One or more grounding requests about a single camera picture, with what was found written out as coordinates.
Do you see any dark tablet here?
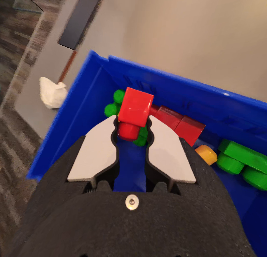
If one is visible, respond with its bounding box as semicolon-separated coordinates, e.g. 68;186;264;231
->
57;0;105;50

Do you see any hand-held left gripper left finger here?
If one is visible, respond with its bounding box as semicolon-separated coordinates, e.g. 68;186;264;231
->
67;115;120;183

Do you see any white cloth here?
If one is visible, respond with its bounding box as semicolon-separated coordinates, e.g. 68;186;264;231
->
39;76;69;110

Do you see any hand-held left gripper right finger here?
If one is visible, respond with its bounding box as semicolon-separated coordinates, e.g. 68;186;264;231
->
144;115;197;184

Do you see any red mega block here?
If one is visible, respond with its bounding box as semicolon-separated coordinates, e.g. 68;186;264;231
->
117;87;155;142

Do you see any blue storage bin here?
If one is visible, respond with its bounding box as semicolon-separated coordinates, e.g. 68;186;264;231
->
26;49;267;257

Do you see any pile of mega blocks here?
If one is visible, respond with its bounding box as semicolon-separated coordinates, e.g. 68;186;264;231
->
104;89;267;192

